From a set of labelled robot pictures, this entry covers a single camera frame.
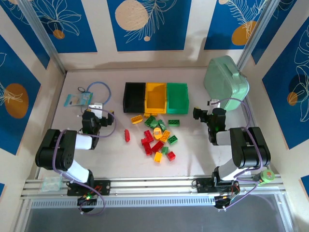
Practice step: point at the green small lego brick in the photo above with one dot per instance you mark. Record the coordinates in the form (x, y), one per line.
(165, 150)

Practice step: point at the light blue wipes packet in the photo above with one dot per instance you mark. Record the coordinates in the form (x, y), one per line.
(78, 99)

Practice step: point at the mint green zipper case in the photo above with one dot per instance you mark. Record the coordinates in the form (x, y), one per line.
(224, 79)

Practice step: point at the white cotton swab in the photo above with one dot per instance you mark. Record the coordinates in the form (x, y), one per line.
(79, 116)

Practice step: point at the yellow long lego brick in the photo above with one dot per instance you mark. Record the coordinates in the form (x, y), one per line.
(136, 119)
(165, 136)

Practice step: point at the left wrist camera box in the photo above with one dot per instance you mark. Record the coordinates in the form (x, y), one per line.
(96, 107)

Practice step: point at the black mounting plate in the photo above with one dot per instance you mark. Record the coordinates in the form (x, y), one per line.
(105, 187)
(204, 186)

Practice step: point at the green plastic bin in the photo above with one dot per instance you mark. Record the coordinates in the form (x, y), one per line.
(178, 99)

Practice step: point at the yellow oval lego printed 120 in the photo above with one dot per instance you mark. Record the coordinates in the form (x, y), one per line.
(157, 133)

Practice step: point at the black plastic bin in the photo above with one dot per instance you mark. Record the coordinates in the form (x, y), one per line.
(134, 97)

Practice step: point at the yellow plastic bin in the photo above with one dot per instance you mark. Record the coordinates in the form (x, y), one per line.
(155, 99)

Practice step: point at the red small lego brick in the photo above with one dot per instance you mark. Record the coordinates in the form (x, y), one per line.
(171, 155)
(144, 141)

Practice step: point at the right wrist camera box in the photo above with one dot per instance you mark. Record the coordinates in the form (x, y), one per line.
(213, 102)

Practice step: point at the red long lego brick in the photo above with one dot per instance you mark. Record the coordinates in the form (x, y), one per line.
(147, 134)
(147, 149)
(157, 146)
(127, 135)

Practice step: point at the aluminium frame post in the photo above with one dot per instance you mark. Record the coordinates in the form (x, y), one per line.
(46, 41)
(253, 41)

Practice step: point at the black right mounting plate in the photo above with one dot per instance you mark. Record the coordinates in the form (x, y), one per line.
(204, 186)

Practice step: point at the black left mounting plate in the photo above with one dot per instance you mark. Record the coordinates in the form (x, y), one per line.
(105, 187)

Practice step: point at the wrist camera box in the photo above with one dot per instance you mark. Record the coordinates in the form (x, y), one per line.
(96, 107)
(213, 102)

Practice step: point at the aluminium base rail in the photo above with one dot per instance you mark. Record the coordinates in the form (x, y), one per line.
(157, 187)

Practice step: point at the green square lego brick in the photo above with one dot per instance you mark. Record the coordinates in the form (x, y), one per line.
(154, 125)
(172, 139)

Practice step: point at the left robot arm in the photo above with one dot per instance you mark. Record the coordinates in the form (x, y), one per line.
(55, 149)

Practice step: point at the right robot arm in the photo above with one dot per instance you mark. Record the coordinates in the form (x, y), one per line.
(251, 149)

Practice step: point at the blue floral wall panel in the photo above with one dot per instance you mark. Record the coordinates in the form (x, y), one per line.
(169, 36)
(14, 130)
(217, 36)
(26, 29)
(285, 125)
(72, 41)
(266, 36)

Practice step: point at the clear plastic packet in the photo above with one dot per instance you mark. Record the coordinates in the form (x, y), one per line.
(51, 184)

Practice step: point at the yellow small lego brick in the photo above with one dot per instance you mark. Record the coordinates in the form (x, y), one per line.
(158, 157)
(147, 115)

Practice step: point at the green tape roll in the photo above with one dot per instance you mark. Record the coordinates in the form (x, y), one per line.
(265, 177)

